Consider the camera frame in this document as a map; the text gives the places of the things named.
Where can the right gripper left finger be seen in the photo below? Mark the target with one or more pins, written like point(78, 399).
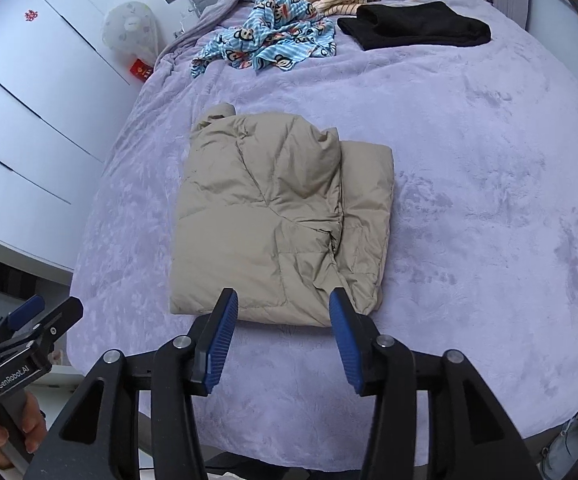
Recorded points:
point(96, 434)

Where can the white wardrobe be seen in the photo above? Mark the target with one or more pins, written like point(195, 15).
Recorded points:
point(64, 97)

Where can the lavender plush bedspread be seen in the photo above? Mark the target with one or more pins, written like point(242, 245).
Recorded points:
point(483, 252)

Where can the beige puffer jacket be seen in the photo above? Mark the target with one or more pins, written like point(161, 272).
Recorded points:
point(282, 212)

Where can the covered white fan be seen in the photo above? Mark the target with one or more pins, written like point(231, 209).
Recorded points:
point(131, 31)

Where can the black folded garment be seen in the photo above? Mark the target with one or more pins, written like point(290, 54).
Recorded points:
point(376, 26)

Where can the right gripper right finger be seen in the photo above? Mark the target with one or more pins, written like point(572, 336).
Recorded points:
point(470, 434)

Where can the blue monkey print garment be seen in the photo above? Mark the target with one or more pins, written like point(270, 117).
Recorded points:
point(280, 33)

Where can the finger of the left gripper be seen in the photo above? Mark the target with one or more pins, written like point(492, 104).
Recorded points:
point(17, 318)
point(53, 325)

